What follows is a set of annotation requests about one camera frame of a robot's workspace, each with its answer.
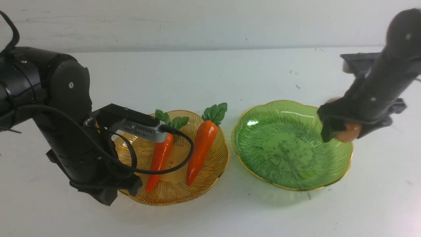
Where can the green ribbed plastic plate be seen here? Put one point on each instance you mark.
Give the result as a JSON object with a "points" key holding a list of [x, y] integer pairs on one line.
{"points": [[280, 143]]}

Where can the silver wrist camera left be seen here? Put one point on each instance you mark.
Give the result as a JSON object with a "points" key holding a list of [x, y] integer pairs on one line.
{"points": [[141, 126]]}

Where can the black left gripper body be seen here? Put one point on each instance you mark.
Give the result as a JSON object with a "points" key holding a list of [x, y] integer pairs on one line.
{"points": [[74, 154]]}

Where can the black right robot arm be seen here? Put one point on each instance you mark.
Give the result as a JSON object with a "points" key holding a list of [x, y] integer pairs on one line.
{"points": [[374, 95]]}

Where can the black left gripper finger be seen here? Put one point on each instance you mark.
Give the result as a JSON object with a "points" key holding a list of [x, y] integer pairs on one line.
{"points": [[103, 196], [131, 185]]}

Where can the brown toy potato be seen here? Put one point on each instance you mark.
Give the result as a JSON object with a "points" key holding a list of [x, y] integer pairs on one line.
{"points": [[352, 132]]}

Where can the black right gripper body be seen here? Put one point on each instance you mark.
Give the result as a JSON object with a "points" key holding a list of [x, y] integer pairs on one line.
{"points": [[359, 111]]}

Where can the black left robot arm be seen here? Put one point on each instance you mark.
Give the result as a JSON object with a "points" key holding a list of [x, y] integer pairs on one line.
{"points": [[53, 89]]}

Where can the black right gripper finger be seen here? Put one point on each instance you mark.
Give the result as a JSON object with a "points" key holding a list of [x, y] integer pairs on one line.
{"points": [[368, 128], [331, 127]]}

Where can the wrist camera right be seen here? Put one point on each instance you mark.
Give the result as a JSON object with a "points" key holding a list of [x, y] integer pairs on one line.
{"points": [[358, 63]]}

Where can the orange toy carrot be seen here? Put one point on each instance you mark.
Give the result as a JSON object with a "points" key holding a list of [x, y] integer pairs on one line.
{"points": [[205, 136], [162, 150]]}

